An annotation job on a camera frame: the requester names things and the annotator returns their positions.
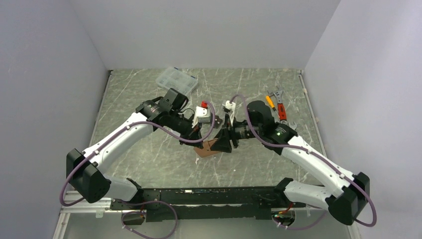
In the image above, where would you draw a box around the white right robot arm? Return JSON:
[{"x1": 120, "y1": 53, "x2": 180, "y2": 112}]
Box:
[{"x1": 211, "y1": 101, "x2": 370, "y2": 225}]

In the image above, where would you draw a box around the clear plastic organizer box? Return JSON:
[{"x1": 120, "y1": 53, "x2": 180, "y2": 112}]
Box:
[{"x1": 155, "y1": 67, "x2": 198, "y2": 96}]

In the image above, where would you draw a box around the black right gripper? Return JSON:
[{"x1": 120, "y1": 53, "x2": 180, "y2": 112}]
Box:
[{"x1": 211, "y1": 113, "x2": 263, "y2": 152}]

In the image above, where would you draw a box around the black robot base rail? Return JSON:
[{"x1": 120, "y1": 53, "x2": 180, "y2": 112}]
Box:
[{"x1": 110, "y1": 186, "x2": 305, "y2": 222}]

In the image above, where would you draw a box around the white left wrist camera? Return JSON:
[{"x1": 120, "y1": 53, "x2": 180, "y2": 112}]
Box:
[{"x1": 192, "y1": 101, "x2": 211, "y2": 128}]

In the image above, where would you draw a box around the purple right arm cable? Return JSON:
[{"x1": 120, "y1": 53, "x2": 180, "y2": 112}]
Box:
[{"x1": 229, "y1": 94, "x2": 378, "y2": 228}]

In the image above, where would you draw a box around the aluminium frame rail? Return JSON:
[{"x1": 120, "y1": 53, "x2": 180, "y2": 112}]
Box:
[{"x1": 52, "y1": 198, "x2": 112, "y2": 239}]

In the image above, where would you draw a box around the brown leather card holder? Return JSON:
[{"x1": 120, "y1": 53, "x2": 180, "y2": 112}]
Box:
[{"x1": 194, "y1": 138, "x2": 220, "y2": 158}]

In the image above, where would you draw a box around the silver combination wrench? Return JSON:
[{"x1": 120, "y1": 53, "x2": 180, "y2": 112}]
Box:
[{"x1": 287, "y1": 122, "x2": 298, "y2": 130}]

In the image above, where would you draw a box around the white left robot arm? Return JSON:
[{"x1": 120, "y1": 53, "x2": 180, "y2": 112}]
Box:
[{"x1": 66, "y1": 88, "x2": 204, "y2": 209}]

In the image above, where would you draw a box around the red handled adjustable wrench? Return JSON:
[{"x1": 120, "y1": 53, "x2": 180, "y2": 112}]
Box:
[{"x1": 267, "y1": 86, "x2": 287, "y2": 122}]

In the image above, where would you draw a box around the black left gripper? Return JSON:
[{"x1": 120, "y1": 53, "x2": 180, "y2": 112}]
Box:
[{"x1": 167, "y1": 111, "x2": 204, "y2": 149}]

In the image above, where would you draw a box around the yellow handled screwdriver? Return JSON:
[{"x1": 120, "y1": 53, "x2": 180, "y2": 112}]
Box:
[{"x1": 265, "y1": 95, "x2": 277, "y2": 112}]

